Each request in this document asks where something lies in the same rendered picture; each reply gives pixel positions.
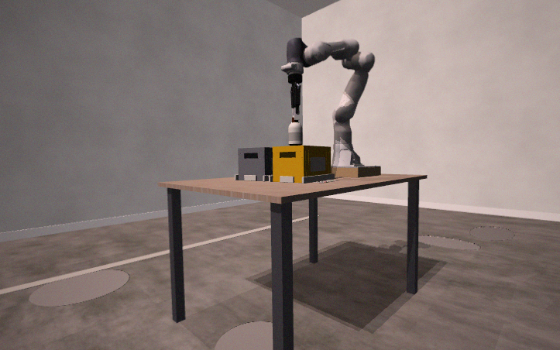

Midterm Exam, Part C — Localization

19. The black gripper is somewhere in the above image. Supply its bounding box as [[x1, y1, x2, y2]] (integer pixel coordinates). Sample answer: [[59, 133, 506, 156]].
[[288, 74, 302, 120]]

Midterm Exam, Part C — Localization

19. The yellow crate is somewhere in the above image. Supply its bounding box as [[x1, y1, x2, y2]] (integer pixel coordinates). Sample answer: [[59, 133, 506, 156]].
[[273, 146, 331, 183]]

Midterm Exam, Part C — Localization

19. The white bottle with grey label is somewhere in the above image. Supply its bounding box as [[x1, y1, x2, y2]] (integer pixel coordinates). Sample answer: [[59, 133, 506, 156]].
[[288, 115, 303, 146]]

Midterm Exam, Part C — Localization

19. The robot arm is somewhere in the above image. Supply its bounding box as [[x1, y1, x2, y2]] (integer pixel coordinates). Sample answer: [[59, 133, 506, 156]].
[[281, 38, 375, 166]]

